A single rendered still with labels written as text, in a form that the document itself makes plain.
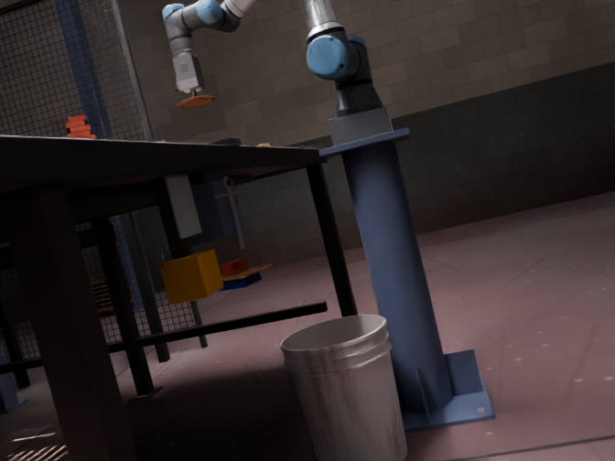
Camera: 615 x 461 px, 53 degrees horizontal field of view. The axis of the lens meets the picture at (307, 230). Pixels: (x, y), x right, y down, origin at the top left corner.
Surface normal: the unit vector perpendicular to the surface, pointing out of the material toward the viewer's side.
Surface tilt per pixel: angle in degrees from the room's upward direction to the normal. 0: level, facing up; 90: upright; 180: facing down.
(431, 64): 90
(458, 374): 90
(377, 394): 93
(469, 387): 90
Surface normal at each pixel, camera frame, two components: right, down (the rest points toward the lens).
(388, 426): 0.67, -0.05
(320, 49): -0.37, 0.29
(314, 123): -0.16, 0.11
